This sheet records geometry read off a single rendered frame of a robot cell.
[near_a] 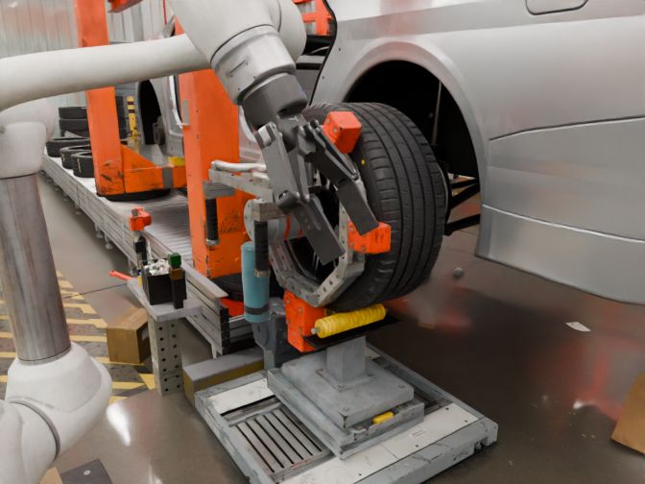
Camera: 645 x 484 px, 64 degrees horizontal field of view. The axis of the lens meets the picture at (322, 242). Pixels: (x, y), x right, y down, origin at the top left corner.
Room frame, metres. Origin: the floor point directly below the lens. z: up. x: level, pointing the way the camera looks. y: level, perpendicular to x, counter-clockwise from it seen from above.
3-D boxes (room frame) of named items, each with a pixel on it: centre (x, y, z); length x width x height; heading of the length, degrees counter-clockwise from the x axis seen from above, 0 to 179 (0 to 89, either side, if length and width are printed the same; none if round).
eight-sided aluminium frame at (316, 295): (1.55, 0.06, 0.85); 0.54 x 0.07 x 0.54; 34
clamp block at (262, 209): (1.29, 0.13, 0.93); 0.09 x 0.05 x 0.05; 124
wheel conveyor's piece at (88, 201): (4.68, 1.72, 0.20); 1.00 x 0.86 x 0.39; 34
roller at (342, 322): (1.51, -0.09, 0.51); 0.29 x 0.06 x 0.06; 124
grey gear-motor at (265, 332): (1.94, 0.07, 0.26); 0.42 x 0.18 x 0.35; 124
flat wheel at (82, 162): (5.98, 2.56, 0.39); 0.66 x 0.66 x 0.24
